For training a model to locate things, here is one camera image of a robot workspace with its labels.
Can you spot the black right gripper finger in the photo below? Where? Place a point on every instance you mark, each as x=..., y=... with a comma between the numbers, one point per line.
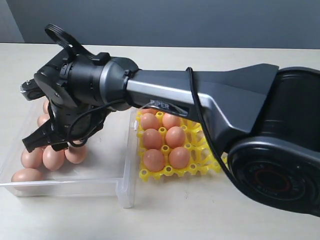
x=41, y=137

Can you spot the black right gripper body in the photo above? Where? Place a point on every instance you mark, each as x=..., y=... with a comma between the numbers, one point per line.
x=74, y=126

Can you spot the brown egg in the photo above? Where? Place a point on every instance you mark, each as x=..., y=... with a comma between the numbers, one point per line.
x=32, y=159
x=42, y=119
x=76, y=155
x=179, y=158
x=149, y=110
x=154, y=160
x=169, y=121
x=149, y=121
x=175, y=137
x=43, y=148
x=52, y=159
x=45, y=106
x=27, y=175
x=152, y=139

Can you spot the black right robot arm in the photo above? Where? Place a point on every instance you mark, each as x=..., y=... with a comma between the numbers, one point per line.
x=266, y=118

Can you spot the clear plastic bin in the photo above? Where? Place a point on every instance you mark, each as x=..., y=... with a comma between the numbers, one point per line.
x=110, y=168

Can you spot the yellow plastic egg tray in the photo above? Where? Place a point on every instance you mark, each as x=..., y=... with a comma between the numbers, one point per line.
x=201, y=158

